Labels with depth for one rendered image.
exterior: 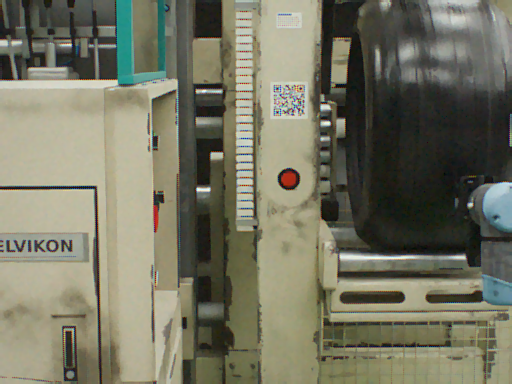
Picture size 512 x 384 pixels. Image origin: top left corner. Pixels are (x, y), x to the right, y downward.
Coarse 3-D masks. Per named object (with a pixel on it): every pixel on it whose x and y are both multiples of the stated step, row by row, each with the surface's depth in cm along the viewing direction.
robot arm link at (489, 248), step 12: (492, 240) 159; (504, 240) 159; (492, 252) 159; (504, 252) 159; (492, 264) 160; (504, 264) 159; (492, 276) 160; (504, 276) 159; (492, 288) 160; (504, 288) 159; (492, 300) 160; (504, 300) 159
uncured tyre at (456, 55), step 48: (384, 0) 200; (432, 0) 198; (480, 0) 198; (384, 48) 191; (432, 48) 189; (480, 48) 189; (384, 96) 189; (432, 96) 186; (480, 96) 187; (384, 144) 189; (432, 144) 187; (480, 144) 187; (384, 192) 193; (432, 192) 190; (384, 240) 202; (432, 240) 200
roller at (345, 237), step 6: (330, 228) 231; (336, 228) 231; (342, 228) 231; (348, 228) 231; (354, 228) 231; (336, 234) 229; (342, 234) 229; (348, 234) 229; (354, 234) 229; (336, 240) 229; (342, 240) 229; (348, 240) 229; (354, 240) 229; (360, 240) 229; (342, 246) 231; (348, 246) 231; (354, 246) 231; (360, 246) 231; (366, 246) 231
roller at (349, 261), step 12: (348, 252) 202; (360, 252) 202; (372, 252) 202; (384, 252) 202; (396, 252) 202; (408, 252) 202; (420, 252) 202; (432, 252) 203; (444, 252) 203; (456, 252) 203; (348, 264) 202; (360, 264) 202; (372, 264) 202; (384, 264) 202; (396, 264) 202; (408, 264) 202; (420, 264) 202; (432, 264) 202; (444, 264) 202; (456, 264) 202
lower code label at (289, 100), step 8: (272, 88) 204; (280, 88) 204; (288, 88) 204; (296, 88) 204; (304, 88) 204; (272, 96) 205; (280, 96) 205; (288, 96) 205; (296, 96) 205; (304, 96) 205; (272, 104) 205; (280, 104) 205; (288, 104) 205; (296, 104) 205; (304, 104) 205; (272, 112) 205; (280, 112) 205; (288, 112) 205; (296, 112) 205; (304, 112) 205
